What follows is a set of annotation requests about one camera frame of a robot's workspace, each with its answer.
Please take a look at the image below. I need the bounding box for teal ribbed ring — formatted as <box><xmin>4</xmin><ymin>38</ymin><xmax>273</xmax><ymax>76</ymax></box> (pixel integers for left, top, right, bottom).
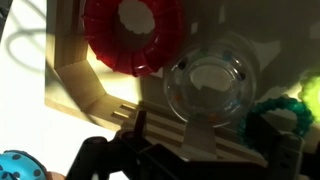
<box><xmin>237</xmin><ymin>96</ymin><xmax>315</xmax><ymax>148</ymax></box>

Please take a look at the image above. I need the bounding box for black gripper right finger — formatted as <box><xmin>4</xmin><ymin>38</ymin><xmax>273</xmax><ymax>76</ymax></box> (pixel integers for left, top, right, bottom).
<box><xmin>247</xmin><ymin>113</ymin><xmax>305</xmax><ymax>180</ymax></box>

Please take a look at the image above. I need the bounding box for orange yellow studded ring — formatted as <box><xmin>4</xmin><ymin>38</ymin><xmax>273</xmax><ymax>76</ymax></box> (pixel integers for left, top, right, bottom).
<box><xmin>46</xmin><ymin>170</ymin><xmax>63</xmax><ymax>180</ymax></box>

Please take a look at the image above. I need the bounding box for blue dotted ring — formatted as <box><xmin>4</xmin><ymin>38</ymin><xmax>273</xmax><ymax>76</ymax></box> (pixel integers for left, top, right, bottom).
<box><xmin>0</xmin><ymin>149</ymin><xmax>48</xmax><ymax>180</ymax></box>

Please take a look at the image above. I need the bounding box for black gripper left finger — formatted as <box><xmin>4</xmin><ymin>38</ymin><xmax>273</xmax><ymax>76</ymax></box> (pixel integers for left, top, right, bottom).
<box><xmin>65</xmin><ymin>109</ymin><xmax>151</xmax><ymax>180</ymax></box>

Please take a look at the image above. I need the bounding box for clear glass bowl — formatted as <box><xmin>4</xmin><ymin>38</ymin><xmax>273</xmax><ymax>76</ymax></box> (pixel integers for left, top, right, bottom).
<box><xmin>163</xmin><ymin>31</ymin><xmax>260</xmax><ymax>129</ymax></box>

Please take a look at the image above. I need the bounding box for wooden tray box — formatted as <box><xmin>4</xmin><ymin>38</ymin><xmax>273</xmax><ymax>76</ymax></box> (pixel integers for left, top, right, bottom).
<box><xmin>44</xmin><ymin>0</ymin><xmax>320</xmax><ymax>168</ymax></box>

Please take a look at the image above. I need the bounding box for red ribbed ring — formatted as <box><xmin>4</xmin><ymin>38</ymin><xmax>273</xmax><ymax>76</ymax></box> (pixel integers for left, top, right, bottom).
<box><xmin>81</xmin><ymin>0</ymin><xmax>185</xmax><ymax>78</ymax></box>

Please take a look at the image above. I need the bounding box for light green ring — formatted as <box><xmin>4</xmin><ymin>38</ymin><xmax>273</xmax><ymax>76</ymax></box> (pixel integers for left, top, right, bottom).
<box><xmin>297</xmin><ymin>71</ymin><xmax>320</xmax><ymax>123</ymax></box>

